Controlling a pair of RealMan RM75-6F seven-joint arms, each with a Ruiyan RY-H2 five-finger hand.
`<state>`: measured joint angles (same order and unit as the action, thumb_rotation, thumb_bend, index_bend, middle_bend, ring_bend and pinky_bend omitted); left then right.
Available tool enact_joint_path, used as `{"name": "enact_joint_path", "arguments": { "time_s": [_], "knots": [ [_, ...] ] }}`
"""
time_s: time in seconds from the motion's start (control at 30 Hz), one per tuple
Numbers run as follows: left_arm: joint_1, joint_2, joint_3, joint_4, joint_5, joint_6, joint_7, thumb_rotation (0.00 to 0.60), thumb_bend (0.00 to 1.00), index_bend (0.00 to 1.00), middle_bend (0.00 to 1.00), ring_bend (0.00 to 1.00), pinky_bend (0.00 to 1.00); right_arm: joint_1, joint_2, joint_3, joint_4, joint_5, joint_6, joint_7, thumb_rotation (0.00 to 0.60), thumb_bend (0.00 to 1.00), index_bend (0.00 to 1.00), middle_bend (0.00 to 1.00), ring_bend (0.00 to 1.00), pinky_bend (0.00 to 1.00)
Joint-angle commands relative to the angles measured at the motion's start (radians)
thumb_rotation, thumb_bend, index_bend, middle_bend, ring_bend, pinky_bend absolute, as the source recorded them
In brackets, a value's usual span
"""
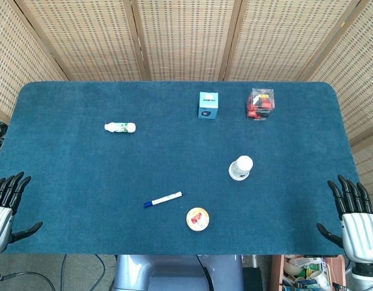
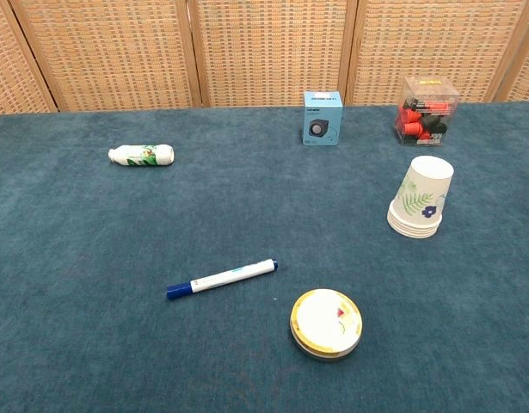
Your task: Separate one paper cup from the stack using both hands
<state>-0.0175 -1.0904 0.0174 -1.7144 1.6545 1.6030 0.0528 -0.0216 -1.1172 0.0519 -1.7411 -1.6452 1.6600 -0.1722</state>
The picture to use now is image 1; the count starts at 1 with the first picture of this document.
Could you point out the white bottle green label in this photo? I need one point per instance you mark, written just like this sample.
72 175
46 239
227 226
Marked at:
119 127

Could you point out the white bowl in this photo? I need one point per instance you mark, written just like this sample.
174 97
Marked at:
290 266

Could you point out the white marker blue cap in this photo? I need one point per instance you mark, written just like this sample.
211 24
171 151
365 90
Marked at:
163 199

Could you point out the black box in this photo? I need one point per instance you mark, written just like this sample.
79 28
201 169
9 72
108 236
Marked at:
253 279

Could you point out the light blue cardboard box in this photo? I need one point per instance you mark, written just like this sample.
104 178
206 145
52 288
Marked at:
208 104

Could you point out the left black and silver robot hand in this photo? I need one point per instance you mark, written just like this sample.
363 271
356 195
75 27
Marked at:
1 218

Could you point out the grey-blue robot torso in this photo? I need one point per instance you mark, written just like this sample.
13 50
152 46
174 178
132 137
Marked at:
174 269

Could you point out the round tin red label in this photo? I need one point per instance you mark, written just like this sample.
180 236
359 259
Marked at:
198 219

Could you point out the woven bamboo folding screen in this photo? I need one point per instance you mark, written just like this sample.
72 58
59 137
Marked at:
186 36

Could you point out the clear box red contents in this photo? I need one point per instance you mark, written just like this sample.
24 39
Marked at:
260 104

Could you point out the wooden storage crate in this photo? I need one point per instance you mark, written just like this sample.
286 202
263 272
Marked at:
275 272

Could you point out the blue felt table cover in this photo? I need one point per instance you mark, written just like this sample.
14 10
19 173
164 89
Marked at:
83 166

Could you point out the white cup blue flower print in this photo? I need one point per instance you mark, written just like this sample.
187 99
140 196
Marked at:
244 163

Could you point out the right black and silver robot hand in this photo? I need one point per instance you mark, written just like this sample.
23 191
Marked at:
360 233

